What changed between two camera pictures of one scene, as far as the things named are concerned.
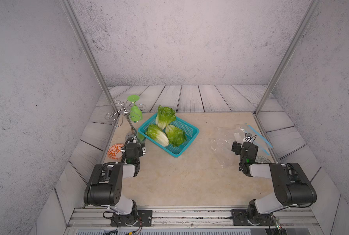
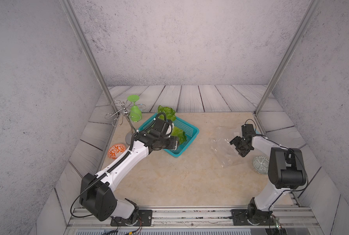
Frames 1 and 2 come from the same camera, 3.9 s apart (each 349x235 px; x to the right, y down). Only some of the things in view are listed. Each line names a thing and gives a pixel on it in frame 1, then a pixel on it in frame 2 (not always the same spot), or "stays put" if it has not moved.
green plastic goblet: [136, 113] stays put
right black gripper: [238, 146] to [235, 141]
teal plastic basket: [190, 130] stays put
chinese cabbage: [165, 115] stays put
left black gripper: [141, 150] to [173, 143]
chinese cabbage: [176, 136] stays put
